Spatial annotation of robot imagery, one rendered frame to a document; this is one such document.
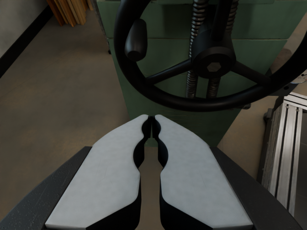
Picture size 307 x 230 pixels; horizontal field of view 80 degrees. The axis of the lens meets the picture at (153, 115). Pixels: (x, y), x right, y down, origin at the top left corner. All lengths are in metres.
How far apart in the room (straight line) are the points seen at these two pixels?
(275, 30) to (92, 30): 1.62
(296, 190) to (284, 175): 0.07
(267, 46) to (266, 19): 0.08
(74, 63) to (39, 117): 0.51
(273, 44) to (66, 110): 1.17
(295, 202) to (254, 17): 0.70
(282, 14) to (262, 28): 0.04
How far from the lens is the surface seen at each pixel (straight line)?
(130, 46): 0.21
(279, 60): 0.66
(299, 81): 0.60
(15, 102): 1.59
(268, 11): 0.50
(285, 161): 0.96
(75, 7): 1.96
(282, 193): 0.91
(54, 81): 1.57
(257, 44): 0.55
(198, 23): 0.34
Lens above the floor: 1.00
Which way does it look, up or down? 58 degrees down
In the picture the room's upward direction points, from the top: 4 degrees counter-clockwise
